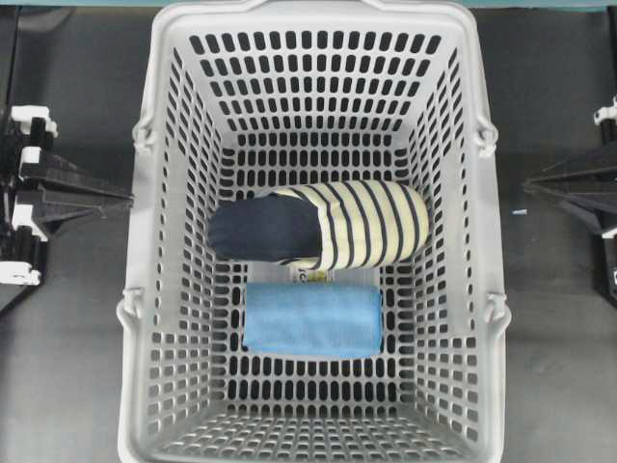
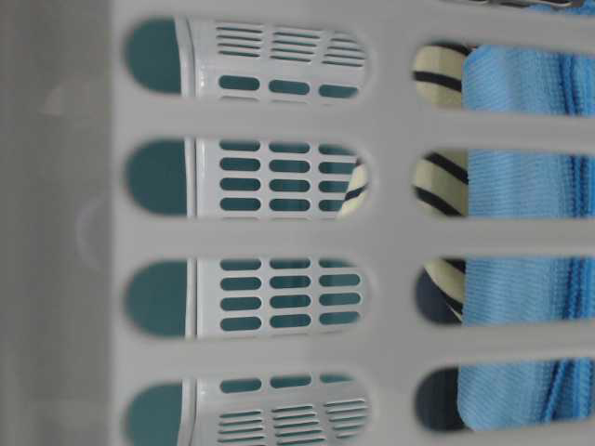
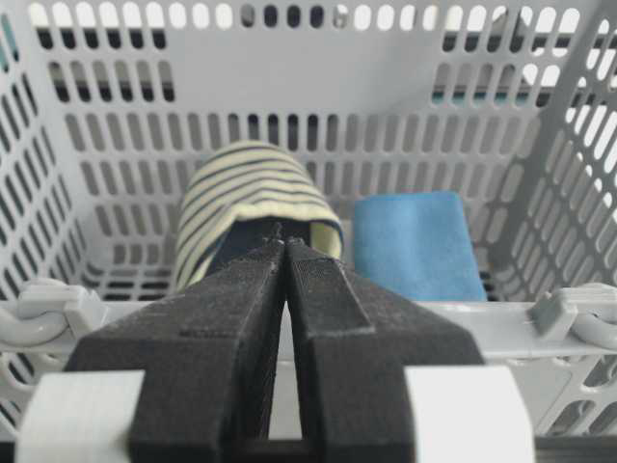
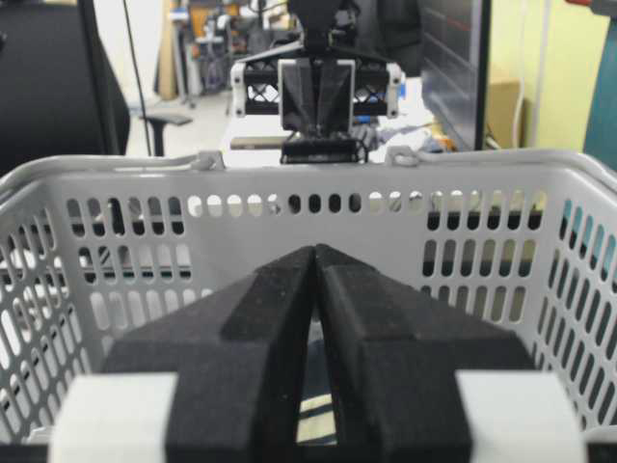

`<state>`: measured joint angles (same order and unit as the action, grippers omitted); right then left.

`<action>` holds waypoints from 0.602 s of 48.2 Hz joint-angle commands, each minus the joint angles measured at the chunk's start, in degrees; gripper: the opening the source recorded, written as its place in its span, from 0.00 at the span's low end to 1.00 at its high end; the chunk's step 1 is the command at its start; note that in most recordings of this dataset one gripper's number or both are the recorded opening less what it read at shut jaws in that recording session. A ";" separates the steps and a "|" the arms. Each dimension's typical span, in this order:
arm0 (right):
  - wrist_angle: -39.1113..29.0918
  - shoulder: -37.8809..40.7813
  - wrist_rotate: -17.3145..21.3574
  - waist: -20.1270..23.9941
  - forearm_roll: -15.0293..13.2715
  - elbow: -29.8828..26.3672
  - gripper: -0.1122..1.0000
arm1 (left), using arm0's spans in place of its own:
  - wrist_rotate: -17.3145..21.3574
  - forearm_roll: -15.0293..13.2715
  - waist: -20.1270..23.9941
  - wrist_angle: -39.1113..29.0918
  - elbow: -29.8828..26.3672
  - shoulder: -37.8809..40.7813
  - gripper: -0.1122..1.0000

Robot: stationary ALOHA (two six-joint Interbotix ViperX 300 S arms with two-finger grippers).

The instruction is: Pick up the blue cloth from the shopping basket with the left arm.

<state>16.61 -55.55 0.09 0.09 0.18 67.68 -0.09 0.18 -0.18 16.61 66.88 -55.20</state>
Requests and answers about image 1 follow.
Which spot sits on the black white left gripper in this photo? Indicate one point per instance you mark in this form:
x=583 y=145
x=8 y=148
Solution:
x=26 y=132

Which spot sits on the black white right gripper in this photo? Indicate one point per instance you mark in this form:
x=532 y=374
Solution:
x=584 y=186

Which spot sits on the grey plastic shopping basket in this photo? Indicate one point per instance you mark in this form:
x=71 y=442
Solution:
x=242 y=98

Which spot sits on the folded blue cloth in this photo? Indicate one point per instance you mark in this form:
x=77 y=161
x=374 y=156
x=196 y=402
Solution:
x=322 y=320

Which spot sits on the navy and striped slipper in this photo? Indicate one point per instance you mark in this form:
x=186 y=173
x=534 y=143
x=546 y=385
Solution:
x=324 y=226

